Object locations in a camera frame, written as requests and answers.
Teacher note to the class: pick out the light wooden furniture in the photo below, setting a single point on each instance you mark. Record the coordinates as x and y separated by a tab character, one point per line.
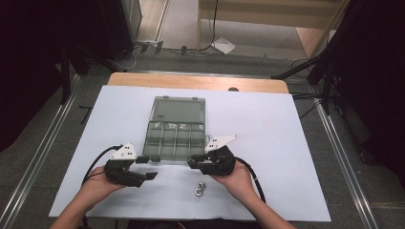
270	14

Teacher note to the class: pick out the person's right hand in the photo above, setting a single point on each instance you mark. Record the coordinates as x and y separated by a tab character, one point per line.
237	184

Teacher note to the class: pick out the white table sheet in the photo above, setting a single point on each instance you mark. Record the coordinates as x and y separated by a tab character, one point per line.
270	127

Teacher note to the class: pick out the person's left hand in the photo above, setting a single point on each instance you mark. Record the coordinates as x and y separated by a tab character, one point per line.
97	187

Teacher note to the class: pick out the person's dark clothing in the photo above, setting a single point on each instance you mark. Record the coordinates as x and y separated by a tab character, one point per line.
197	224

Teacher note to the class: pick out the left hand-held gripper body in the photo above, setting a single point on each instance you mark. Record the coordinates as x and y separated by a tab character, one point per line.
122	173

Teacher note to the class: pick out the black metal stand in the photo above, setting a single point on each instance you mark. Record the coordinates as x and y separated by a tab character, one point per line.
318	54

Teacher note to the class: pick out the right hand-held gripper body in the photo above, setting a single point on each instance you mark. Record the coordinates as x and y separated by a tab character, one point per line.
219	163

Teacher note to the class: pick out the metal floor rail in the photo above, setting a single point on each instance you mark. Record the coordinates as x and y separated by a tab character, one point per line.
41	152
344	162

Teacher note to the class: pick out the dark cabinet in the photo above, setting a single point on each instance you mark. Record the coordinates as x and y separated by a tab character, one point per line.
117	28

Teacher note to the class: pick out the clear grey compartment box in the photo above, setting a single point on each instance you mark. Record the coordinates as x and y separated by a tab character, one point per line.
175	140

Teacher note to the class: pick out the black metal post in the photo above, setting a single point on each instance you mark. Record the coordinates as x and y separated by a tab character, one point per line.
66	76

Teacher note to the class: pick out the white paper sheet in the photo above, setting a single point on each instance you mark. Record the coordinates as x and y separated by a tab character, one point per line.
223	45

